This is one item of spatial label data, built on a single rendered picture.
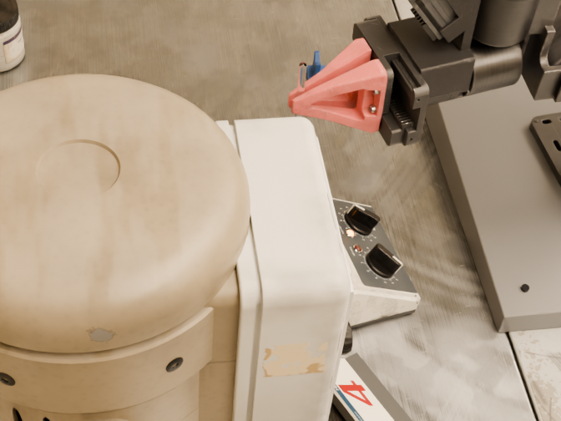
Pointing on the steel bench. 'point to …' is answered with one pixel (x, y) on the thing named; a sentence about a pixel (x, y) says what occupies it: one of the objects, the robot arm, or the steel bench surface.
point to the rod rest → (315, 66)
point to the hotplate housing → (376, 300)
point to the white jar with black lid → (10, 36)
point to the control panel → (399, 281)
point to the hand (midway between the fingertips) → (299, 101)
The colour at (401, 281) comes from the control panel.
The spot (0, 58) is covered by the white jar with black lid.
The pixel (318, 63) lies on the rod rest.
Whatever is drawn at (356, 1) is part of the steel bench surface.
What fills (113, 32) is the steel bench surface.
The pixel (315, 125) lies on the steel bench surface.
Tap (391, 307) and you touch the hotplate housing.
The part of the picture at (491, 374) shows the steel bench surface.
